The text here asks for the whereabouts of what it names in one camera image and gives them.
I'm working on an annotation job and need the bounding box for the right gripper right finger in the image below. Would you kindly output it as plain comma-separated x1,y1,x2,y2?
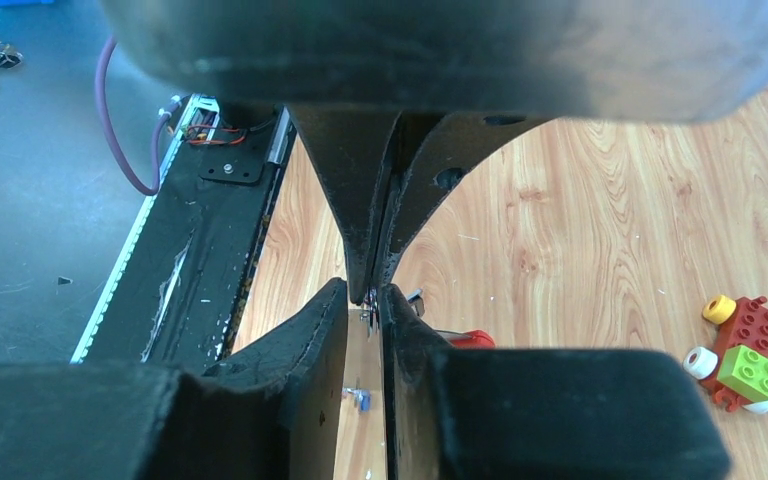
378,285,731,479

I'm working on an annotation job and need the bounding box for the metal key holder red handle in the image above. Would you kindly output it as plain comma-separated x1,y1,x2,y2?
341,284,498,415

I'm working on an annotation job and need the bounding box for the colourful toy brick car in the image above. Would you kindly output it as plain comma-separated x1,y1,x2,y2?
681,295,768,415

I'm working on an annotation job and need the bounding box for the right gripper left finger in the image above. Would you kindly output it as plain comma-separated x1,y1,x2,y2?
0,278,348,479

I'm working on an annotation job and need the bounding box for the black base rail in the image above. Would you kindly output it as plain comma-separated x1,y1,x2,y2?
71,94,295,370

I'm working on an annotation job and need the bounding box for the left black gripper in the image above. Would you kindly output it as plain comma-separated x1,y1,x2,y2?
101,1,768,304

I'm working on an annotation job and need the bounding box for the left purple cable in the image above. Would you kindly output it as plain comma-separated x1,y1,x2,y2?
93,36,183,198

